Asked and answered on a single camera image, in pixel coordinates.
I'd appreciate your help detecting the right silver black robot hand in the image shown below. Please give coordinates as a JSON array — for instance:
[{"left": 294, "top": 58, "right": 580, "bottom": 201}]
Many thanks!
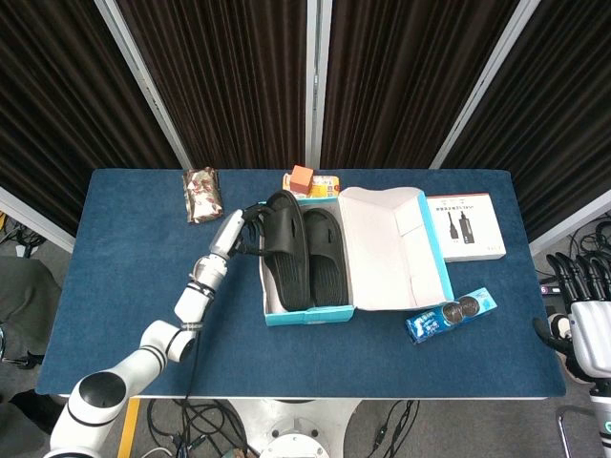
[{"left": 532, "top": 252, "right": 611, "bottom": 384}]

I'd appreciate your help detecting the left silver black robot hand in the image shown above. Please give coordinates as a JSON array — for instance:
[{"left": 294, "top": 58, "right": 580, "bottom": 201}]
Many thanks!
[{"left": 207, "top": 199, "right": 284, "bottom": 260}]

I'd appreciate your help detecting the black rubber slipper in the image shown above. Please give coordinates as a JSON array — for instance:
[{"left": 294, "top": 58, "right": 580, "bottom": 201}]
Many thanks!
[
  {"left": 263, "top": 189, "right": 312, "bottom": 310},
  {"left": 302, "top": 206, "right": 350, "bottom": 307}
]

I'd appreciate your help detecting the light blue shoe box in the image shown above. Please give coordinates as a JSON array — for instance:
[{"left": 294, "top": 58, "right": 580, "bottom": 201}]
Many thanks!
[{"left": 257, "top": 184, "right": 454, "bottom": 329}]

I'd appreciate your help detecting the orange cube block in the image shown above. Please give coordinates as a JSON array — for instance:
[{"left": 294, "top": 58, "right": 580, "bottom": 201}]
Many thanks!
[{"left": 291, "top": 164, "right": 315, "bottom": 195}]

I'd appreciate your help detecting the white and black sneaker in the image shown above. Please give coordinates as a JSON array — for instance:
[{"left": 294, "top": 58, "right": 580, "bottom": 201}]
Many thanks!
[{"left": 548, "top": 312, "right": 593, "bottom": 384}]

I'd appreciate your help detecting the brown foil snack packet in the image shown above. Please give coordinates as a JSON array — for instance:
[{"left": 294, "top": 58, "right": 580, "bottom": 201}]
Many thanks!
[{"left": 181, "top": 166, "right": 224, "bottom": 224}]

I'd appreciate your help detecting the yellow flat snack packet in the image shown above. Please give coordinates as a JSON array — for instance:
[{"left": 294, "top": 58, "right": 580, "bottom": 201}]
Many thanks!
[{"left": 283, "top": 172, "right": 343, "bottom": 199}]

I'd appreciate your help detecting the blue Oreo cookie pack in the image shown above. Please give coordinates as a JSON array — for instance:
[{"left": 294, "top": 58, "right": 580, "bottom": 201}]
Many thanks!
[{"left": 405, "top": 286, "right": 498, "bottom": 345}]

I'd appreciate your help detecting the dark pleated curtain panel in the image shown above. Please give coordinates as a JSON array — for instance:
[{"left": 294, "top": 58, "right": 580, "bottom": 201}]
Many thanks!
[
  {"left": 320, "top": 0, "right": 521, "bottom": 169},
  {"left": 441, "top": 0, "right": 611, "bottom": 242},
  {"left": 0, "top": 0, "right": 180, "bottom": 235},
  {"left": 116, "top": 0, "right": 309, "bottom": 169}
]

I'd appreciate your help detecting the blue felt table mat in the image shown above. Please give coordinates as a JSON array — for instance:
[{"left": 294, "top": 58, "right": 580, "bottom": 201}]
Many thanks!
[{"left": 33, "top": 167, "right": 568, "bottom": 400}]

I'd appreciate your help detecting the dark grey trouser leg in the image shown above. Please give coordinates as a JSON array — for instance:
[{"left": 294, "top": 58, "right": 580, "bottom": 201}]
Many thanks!
[{"left": 0, "top": 256, "right": 62, "bottom": 364}]

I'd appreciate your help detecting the yellow floor tape strip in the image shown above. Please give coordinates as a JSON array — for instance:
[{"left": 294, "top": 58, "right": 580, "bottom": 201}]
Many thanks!
[{"left": 116, "top": 398, "right": 142, "bottom": 458}]

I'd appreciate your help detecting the grey metal tube frame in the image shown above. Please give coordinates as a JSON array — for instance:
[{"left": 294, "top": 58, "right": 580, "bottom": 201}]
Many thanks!
[{"left": 556, "top": 404, "right": 589, "bottom": 458}]

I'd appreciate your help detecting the black floor cable bundle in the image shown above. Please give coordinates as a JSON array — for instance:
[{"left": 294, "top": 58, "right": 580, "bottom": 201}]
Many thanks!
[
  {"left": 145, "top": 398, "right": 254, "bottom": 458},
  {"left": 0, "top": 212, "right": 47, "bottom": 261},
  {"left": 567, "top": 212, "right": 611, "bottom": 268}
]

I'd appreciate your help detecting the grey aluminium partition rail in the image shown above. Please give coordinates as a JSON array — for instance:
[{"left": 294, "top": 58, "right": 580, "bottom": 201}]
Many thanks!
[
  {"left": 528, "top": 189, "right": 611, "bottom": 258},
  {"left": 0, "top": 185, "right": 76, "bottom": 254}
]

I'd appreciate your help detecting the white cable adapter product box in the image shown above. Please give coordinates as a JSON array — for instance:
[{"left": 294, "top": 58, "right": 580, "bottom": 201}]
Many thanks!
[{"left": 426, "top": 192, "right": 507, "bottom": 263}]

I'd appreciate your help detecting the grey aluminium partition post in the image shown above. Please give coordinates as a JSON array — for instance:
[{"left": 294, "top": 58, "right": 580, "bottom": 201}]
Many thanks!
[
  {"left": 94, "top": 0, "right": 194, "bottom": 170},
  {"left": 429, "top": 0, "right": 543, "bottom": 170},
  {"left": 305, "top": 0, "right": 334, "bottom": 170}
]

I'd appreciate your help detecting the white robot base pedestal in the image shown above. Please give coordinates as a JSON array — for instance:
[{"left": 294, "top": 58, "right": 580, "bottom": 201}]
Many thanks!
[{"left": 227, "top": 398, "right": 363, "bottom": 458}]

